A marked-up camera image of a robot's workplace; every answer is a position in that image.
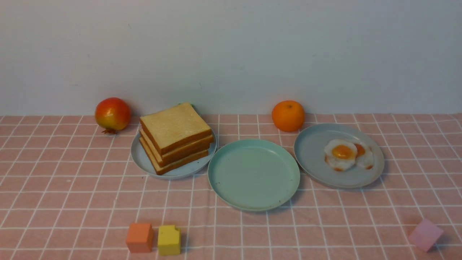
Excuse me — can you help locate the fried egg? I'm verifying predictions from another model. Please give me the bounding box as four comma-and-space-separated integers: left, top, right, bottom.
354, 142, 374, 170
324, 139, 358, 172

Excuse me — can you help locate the green centre plate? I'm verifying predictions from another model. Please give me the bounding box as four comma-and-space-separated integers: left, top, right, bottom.
208, 139, 300, 212

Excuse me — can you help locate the orange mandarin fruit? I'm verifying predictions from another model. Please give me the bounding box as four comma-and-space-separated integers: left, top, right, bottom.
271, 100, 305, 132

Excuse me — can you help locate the grey blue egg plate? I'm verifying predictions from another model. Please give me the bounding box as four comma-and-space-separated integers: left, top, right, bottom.
294, 123, 385, 189

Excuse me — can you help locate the pale blue bread plate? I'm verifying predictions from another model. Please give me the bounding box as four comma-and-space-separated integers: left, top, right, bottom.
131, 132, 218, 180

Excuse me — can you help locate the red yellow pomegranate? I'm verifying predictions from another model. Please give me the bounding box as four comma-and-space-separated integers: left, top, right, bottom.
95, 97, 131, 134

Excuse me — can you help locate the yellow notched foam block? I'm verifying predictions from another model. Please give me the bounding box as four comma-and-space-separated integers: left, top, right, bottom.
157, 225, 181, 256

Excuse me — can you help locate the orange foam cube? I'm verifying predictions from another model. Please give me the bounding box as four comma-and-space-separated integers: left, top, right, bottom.
126, 223, 154, 254

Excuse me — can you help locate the pink checked tablecloth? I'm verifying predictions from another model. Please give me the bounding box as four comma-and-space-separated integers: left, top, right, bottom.
0, 113, 462, 260

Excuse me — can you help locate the pink foam cube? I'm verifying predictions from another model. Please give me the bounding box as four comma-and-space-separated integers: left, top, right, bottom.
409, 219, 444, 253

